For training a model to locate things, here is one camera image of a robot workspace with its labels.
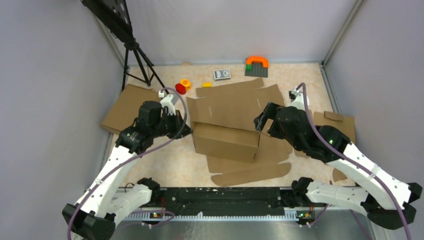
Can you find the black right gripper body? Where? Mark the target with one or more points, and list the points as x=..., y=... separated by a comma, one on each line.
x=276, y=130

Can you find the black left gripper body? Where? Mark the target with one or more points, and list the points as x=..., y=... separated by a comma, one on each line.
x=170, y=125

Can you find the large cardboard box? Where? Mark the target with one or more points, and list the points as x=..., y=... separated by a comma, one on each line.
x=225, y=142

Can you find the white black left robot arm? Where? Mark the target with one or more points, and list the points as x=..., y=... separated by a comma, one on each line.
x=97, y=213

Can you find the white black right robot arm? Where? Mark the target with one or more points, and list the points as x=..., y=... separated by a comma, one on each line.
x=383, y=199

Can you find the folded brown cardboard box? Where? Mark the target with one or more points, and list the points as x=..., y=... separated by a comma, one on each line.
x=126, y=108

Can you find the small red toy piece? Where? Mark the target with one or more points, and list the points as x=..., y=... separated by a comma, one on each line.
x=183, y=86

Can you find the flat cardboard blank underneath left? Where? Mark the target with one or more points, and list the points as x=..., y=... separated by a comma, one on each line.
x=236, y=105

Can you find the orange green grey toy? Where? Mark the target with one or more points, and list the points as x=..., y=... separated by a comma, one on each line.
x=256, y=66

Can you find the flat cardboard blank at right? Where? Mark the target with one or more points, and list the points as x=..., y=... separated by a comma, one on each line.
x=331, y=124

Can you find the black tripod stand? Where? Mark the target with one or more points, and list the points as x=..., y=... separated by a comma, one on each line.
x=114, y=14

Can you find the aluminium frame rail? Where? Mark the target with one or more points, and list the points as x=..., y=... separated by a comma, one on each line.
x=300, y=216

